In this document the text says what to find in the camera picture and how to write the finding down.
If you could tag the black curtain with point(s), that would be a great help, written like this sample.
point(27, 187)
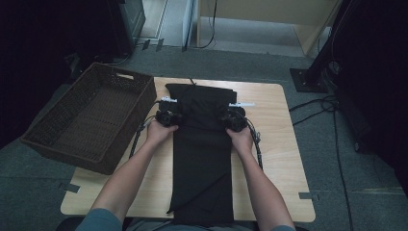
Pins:
point(378, 80)
point(38, 48)

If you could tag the person's grey-blue shirt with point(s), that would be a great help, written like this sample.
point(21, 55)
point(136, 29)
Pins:
point(99, 221)

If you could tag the person's right hand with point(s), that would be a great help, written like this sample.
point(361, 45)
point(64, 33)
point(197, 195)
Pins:
point(240, 141)

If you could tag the grey tape strip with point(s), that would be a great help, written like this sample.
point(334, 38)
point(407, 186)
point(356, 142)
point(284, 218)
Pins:
point(306, 195)
point(69, 187)

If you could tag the white panel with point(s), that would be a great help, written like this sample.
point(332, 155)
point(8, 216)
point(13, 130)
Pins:
point(187, 22)

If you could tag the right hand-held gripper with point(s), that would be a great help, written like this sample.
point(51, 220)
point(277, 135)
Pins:
point(235, 120)

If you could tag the black stand with base plate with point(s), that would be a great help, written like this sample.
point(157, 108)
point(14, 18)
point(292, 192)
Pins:
point(308, 80)

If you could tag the black cabinet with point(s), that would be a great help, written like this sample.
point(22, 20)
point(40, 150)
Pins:
point(128, 22)

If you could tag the light wooden cabinet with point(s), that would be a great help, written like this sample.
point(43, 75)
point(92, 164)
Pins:
point(314, 35)

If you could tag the person's left hand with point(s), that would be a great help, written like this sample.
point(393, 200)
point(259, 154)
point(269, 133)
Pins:
point(160, 133)

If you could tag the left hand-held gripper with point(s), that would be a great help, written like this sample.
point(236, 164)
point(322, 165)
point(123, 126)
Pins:
point(166, 115)

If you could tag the brown wicker basket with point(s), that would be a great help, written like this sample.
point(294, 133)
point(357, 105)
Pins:
point(96, 122)

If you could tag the black chair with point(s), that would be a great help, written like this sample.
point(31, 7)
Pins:
point(67, 224)

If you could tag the black pants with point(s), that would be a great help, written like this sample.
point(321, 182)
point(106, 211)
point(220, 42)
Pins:
point(202, 160)

